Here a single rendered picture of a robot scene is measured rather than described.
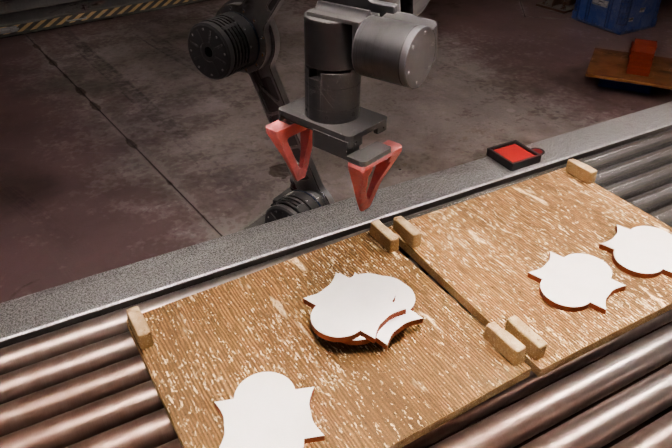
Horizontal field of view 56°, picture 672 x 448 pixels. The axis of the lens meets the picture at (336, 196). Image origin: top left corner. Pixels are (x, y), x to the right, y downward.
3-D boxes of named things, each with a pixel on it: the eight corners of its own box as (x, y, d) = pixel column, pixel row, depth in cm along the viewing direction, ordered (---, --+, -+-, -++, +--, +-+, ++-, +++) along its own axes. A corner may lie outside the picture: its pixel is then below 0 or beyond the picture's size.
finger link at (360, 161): (350, 181, 74) (352, 107, 69) (399, 203, 70) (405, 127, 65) (310, 205, 70) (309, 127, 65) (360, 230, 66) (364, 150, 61)
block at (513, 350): (481, 338, 83) (484, 322, 82) (492, 333, 84) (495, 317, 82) (514, 368, 79) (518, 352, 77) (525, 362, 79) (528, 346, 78)
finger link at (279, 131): (306, 162, 78) (305, 91, 73) (351, 182, 74) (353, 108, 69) (266, 183, 73) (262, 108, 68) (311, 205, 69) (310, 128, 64)
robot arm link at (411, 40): (370, 37, 71) (365, -39, 66) (463, 58, 66) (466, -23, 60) (308, 88, 64) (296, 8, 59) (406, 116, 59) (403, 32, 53)
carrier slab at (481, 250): (386, 234, 105) (387, 226, 104) (565, 173, 122) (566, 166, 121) (538, 378, 79) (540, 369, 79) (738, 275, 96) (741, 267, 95)
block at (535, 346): (502, 332, 84) (505, 317, 82) (512, 328, 85) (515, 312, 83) (535, 363, 79) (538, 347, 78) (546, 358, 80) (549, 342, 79)
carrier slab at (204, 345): (127, 327, 87) (125, 318, 86) (374, 235, 105) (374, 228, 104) (227, 546, 62) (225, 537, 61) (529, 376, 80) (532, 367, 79)
